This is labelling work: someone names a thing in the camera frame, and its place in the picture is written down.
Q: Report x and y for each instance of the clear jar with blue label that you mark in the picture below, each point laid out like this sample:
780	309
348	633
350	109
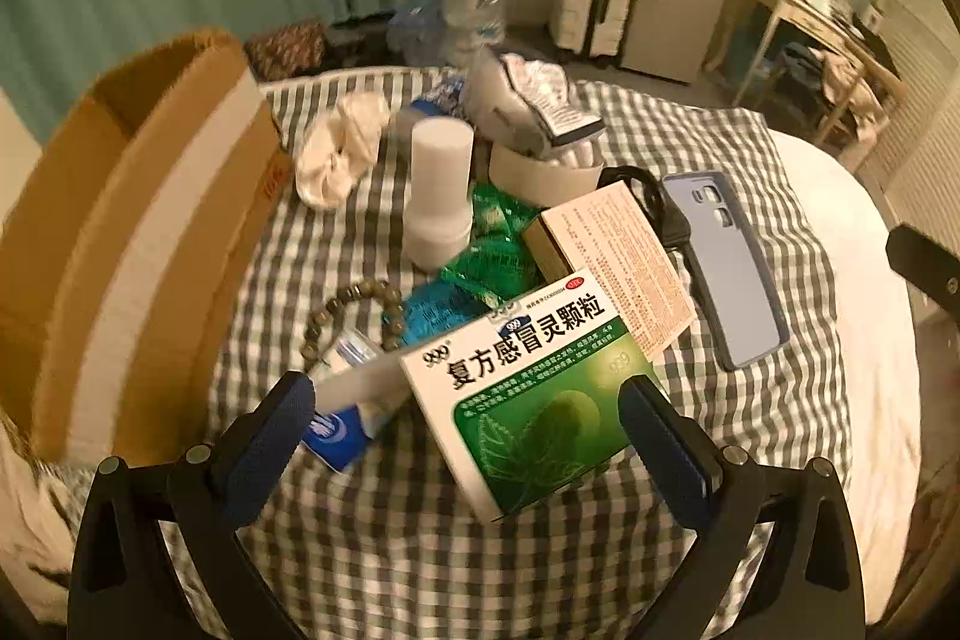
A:
442	96

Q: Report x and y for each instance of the crushed blue plastic jug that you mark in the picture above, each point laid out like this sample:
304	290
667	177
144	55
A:
412	33

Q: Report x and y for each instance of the grey white checked blanket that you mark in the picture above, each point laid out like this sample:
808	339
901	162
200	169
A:
420	557

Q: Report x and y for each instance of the clothes on chair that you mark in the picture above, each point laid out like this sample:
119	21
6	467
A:
855	85

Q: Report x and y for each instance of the white bed sheet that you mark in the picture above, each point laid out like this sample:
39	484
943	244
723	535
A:
862	310

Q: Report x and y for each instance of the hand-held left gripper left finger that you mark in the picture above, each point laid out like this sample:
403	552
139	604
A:
274	452

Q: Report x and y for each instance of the brown cardboard box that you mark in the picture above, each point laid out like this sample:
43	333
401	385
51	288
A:
150	235

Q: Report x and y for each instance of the crumpled white cloth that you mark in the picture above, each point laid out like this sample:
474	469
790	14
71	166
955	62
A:
337	153

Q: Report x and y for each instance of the black bag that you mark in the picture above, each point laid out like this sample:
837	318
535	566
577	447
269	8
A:
360	36

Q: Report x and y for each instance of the blue white tissue packet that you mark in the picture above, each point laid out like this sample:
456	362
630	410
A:
337	437

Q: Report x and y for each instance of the large clear water jug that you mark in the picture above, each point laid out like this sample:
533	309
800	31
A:
472	10

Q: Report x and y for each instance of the green white medicine box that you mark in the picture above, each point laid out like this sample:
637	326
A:
525	400

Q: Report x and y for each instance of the white tape roll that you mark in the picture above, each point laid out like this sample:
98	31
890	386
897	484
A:
540	179

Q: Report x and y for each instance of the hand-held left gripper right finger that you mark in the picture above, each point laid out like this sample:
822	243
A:
664	452

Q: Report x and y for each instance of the wooden chair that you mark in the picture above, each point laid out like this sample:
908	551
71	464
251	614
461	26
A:
840	108

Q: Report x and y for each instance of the beige printed box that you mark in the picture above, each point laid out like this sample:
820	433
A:
622	265

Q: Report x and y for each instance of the teal packet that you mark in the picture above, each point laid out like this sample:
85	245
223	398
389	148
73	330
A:
439	317

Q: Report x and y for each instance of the blue phone case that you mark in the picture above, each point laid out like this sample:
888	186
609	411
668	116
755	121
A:
727	280

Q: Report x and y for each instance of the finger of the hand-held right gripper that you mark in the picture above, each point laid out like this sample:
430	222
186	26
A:
926	265

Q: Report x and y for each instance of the white louvered wardrobe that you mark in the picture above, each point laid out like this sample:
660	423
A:
922	123

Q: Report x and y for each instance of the silver printed plastic bag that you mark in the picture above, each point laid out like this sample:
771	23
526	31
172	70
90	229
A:
517	100

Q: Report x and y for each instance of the white cylindrical plastic bottle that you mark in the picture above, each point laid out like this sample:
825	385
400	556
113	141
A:
439	190

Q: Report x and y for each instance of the green sachet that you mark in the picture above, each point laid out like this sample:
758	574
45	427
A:
487	269
502	209

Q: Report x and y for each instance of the floral patterned bag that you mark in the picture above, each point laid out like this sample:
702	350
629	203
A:
285	48

